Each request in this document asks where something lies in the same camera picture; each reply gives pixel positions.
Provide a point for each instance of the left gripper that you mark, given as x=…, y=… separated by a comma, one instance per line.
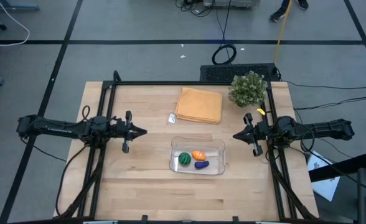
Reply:
x=126, y=146

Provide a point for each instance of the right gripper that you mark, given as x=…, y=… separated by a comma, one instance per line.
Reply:
x=249, y=119

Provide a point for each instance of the clear plastic container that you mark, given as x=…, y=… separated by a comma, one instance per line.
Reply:
x=198, y=142

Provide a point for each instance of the orange toy pumpkin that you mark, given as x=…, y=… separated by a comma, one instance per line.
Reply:
x=198, y=155

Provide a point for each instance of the purple toy eggplant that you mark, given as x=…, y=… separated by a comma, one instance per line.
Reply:
x=201, y=165

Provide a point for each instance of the green toy watermelon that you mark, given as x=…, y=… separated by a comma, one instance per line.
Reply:
x=185, y=159

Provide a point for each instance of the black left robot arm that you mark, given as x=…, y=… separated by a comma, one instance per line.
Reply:
x=52, y=130

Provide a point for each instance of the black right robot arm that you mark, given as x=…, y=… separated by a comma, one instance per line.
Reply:
x=326, y=129

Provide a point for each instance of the small yellow tag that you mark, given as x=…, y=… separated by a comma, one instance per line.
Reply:
x=261, y=111

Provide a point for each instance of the small white tag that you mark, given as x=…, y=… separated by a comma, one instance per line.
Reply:
x=171, y=118

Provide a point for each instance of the artificial green plant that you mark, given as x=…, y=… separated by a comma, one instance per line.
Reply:
x=247, y=89

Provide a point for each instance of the folded orange cloth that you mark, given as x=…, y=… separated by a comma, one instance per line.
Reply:
x=199, y=105

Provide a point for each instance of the black table clamp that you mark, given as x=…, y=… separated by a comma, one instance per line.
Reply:
x=235, y=219
x=144, y=219

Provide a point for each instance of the white paper sheet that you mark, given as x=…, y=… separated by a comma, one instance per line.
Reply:
x=326, y=186

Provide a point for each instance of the black desk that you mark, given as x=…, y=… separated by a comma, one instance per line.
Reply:
x=341, y=166

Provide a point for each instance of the person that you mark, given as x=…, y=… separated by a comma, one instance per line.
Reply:
x=277, y=15

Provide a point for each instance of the grey equipment base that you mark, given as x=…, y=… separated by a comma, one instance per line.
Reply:
x=229, y=3

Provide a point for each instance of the grey table base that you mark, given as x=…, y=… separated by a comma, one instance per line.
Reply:
x=15, y=7

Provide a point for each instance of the black aluminium frame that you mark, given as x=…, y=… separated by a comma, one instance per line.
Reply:
x=170, y=83

